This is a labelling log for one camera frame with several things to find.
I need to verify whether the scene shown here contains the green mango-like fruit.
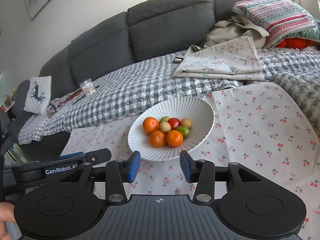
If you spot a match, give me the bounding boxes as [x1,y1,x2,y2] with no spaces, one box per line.
[175,126,190,138]

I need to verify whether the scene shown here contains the small tan longan fruit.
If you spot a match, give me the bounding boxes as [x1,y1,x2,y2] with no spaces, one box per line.
[181,118,192,129]

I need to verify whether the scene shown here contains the orange mandarin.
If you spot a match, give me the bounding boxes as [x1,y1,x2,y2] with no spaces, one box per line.
[166,130,184,147]
[149,130,166,148]
[143,117,159,135]

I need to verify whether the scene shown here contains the small yellow-tan fruit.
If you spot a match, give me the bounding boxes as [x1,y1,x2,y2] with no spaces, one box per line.
[159,121,171,133]

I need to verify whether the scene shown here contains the person's left hand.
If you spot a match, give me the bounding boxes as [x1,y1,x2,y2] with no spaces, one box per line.
[0,202,16,240]

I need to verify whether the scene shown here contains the orange mandarin in bowl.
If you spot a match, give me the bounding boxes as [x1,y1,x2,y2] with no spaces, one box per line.
[166,130,184,147]

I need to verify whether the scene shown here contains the white ribbed bowl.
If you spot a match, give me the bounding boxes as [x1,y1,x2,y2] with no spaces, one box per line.
[127,97,215,161]

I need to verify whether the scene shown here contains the red tomato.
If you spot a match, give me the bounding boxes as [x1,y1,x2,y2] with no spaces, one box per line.
[167,118,181,130]

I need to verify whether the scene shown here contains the green tomato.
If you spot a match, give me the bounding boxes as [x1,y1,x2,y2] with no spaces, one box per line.
[159,116,170,124]

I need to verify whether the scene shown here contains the clear plastic bag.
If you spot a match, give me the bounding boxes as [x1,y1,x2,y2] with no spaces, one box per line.
[80,78,95,96]

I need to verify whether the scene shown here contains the cherry print tablecloth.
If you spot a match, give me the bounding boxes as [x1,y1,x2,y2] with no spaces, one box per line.
[61,82,319,239]

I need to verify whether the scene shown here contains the white deer print cushion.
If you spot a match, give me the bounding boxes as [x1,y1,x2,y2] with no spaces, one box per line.
[24,76,52,115]

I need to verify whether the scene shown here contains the folded floral cloth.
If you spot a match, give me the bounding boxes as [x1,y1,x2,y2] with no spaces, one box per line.
[173,36,267,81]

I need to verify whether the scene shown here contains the grey checkered blanket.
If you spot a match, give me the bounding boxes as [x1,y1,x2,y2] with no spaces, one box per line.
[17,48,319,145]

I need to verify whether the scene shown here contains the beige crumpled cloth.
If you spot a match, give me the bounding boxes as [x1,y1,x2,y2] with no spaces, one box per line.
[200,14,269,49]

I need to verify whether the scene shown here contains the dark grey sofa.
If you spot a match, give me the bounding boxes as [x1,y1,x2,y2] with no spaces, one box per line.
[10,0,281,120]

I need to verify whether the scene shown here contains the red plush item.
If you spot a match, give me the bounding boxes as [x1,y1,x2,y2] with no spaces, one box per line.
[276,37,313,49]

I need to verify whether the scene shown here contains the striped colourful pillow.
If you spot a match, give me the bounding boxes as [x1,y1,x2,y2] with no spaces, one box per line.
[233,0,319,49]

